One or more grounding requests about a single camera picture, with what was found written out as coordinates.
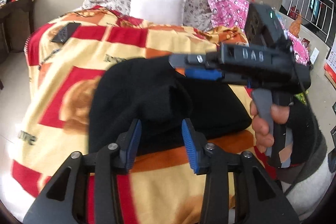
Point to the black smartphone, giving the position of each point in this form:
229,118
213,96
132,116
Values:
65,33

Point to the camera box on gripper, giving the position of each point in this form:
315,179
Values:
262,27

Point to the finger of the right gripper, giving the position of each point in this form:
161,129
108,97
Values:
203,74
206,61

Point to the metal stair railing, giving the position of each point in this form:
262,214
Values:
316,15

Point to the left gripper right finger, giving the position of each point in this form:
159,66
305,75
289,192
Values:
258,199

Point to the right hand black glove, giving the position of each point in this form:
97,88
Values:
298,118

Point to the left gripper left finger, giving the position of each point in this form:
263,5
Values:
63,199

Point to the white square pillow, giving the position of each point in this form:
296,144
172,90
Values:
159,11

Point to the black pants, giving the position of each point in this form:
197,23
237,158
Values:
161,98

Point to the white fleece sleeve forearm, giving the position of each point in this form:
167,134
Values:
312,184

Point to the red orange checked blanket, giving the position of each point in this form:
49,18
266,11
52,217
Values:
92,72

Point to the dark wooden desk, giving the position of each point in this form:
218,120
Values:
17,24

